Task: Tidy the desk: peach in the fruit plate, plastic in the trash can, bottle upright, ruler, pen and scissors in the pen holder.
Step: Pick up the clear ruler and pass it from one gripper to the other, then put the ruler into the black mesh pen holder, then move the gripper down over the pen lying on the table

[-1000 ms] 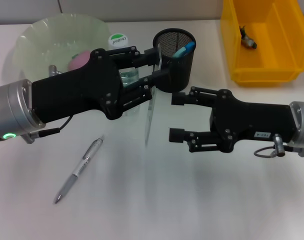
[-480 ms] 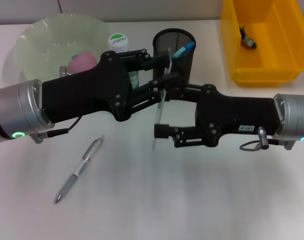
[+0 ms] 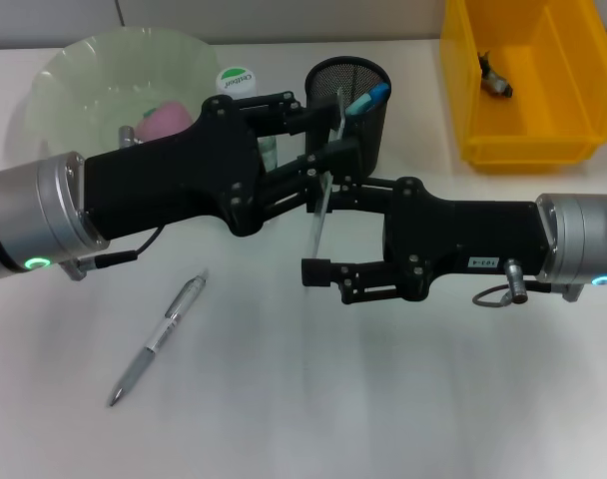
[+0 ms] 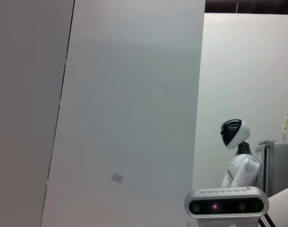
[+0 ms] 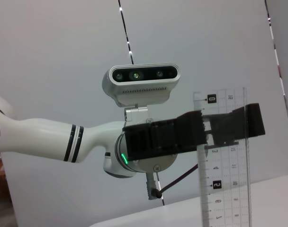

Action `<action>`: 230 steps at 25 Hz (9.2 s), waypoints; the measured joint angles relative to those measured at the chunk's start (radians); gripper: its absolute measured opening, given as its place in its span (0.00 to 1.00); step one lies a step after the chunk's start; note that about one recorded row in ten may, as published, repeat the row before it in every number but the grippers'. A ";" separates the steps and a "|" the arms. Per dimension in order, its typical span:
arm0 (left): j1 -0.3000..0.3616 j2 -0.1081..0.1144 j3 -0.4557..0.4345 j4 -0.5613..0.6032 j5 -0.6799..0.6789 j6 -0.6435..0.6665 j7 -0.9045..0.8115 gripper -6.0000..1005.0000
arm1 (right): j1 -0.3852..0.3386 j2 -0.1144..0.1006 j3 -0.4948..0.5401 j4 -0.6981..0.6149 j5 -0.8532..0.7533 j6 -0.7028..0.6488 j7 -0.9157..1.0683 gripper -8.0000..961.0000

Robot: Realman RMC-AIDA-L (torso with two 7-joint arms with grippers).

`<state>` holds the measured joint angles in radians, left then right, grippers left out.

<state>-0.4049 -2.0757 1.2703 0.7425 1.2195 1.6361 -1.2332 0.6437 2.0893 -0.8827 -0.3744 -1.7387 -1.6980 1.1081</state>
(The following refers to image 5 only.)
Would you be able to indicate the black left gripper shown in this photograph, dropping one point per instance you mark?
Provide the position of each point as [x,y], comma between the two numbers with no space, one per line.
[148,142]

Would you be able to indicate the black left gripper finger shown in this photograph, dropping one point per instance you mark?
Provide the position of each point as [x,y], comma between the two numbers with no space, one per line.
[255,120]

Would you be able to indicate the clear plastic ruler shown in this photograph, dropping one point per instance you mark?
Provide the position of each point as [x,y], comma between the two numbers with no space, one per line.
[229,177]

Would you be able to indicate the left gripper metal connector plug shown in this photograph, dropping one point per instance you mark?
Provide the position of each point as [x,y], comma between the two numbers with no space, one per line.
[151,186]

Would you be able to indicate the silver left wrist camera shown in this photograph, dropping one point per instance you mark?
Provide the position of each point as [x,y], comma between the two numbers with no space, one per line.
[139,94]

